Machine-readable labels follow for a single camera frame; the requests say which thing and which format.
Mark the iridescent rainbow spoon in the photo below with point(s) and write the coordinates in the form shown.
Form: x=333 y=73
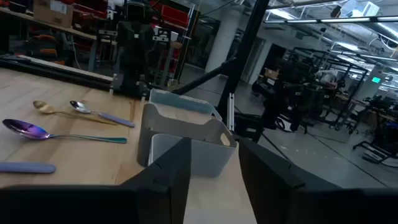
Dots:
x=25 y=129

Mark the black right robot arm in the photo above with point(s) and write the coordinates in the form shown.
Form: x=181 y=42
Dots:
x=133 y=62

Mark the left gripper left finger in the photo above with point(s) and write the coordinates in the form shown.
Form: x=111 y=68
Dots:
x=93 y=205

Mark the cardboard box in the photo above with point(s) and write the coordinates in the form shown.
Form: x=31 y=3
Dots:
x=53 y=12

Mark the black diagonal brace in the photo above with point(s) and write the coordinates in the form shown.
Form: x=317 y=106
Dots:
x=199 y=79

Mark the black table frame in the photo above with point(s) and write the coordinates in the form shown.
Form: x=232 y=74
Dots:
x=56 y=73

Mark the red storage shelf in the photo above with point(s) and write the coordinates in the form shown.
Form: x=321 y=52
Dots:
x=174 y=14

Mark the white round building pillar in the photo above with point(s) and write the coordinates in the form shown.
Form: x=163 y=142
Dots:
x=224 y=40

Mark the black workstation frame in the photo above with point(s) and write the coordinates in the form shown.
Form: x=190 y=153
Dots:
x=326 y=62

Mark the wooden shelf board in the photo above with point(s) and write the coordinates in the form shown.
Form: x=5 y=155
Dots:
x=62 y=31

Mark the overhead LED light bar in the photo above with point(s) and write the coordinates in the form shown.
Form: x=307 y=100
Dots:
x=329 y=20

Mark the silver aluminium extrusion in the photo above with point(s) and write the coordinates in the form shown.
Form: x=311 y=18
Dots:
x=230 y=112

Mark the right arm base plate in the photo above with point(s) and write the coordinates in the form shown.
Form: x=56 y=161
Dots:
x=129 y=90

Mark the dark grey plastic bin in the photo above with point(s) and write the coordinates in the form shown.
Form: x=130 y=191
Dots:
x=186 y=132

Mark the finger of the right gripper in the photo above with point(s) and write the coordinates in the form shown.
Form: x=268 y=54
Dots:
x=161 y=35
x=108 y=32

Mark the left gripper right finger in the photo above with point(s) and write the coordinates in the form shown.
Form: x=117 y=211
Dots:
x=311 y=208

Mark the green exit sign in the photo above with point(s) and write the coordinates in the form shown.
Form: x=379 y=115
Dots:
x=376 y=80

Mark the gold spoon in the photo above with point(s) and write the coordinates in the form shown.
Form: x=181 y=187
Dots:
x=43 y=107

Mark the black rig post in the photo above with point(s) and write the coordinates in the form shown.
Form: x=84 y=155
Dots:
x=245 y=56

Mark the clear plastic bin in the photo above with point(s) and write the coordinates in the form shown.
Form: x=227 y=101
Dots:
x=205 y=158
x=180 y=101

